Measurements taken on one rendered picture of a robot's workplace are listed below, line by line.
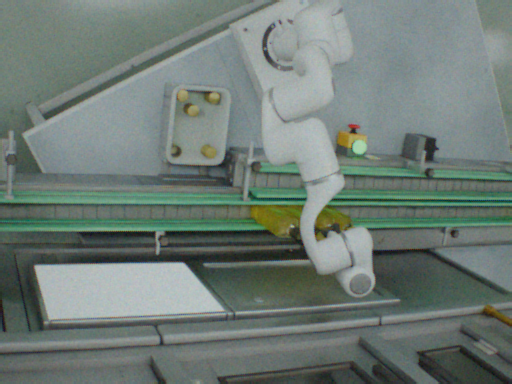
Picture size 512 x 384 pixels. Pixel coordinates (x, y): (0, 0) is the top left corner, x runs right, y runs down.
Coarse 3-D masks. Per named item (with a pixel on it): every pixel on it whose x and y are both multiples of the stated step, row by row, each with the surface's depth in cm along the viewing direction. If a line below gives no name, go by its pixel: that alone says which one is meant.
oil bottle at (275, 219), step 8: (256, 208) 188; (264, 208) 184; (272, 208) 183; (280, 208) 184; (256, 216) 188; (264, 216) 183; (272, 216) 179; (280, 216) 176; (288, 216) 177; (264, 224) 183; (272, 224) 178; (280, 224) 174; (288, 224) 173; (296, 224) 175; (280, 232) 174
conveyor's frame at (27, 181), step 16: (256, 160) 188; (352, 160) 202; (368, 160) 205; (384, 160) 209; (400, 160) 213; (448, 160) 228; (464, 160) 233; (480, 160) 238; (16, 176) 169; (32, 176) 171; (48, 176) 173; (64, 176) 175; (80, 176) 178; (96, 176) 180; (112, 176) 182; (128, 176) 185; (144, 176) 187; (176, 192) 181; (192, 192) 183; (208, 192) 185; (224, 192) 187; (240, 192) 189
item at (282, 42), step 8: (280, 16) 184; (288, 24) 185; (272, 32) 187; (280, 32) 184; (288, 32) 181; (272, 40) 187; (280, 40) 183; (288, 40) 179; (296, 40) 175; (272, 48) 188; (280, 48) 184; (288, 48) 179; (296, 48) 175; (272, 56) 188; (280, 56) 187; (288, 56) 183; (280, 64) 190; (288, 64) 191
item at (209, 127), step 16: (176, 96) 177; (192, 96) 187; (224, 96) 185; (176, 112) 186; (208, 112) 190; (224, 112) 185; (176, 128) 187; (192, 128) 189; (208, 128) 191; (224, 128) 186; (176, 144) 189; (192, 144) 191; (208, 144) 193; (224, 144) 187; (176, 160) 183; (192, 160) 185; (208, 160) 188
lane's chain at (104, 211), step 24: (120, 192) 174; (144, 192) 177; (0, 216) 162; (24, 216) 165; (48, 216) 168; (72, 216) 170; (120, 216) 176; (144, 216) 179; (168, 216) 182; (192, 216) 185; (216, 216) 188; (240, 216) 191; (360, 216) 209; (384, 216) 213; (408, 216) 217; (432, 216) 222; (456, 216) 226
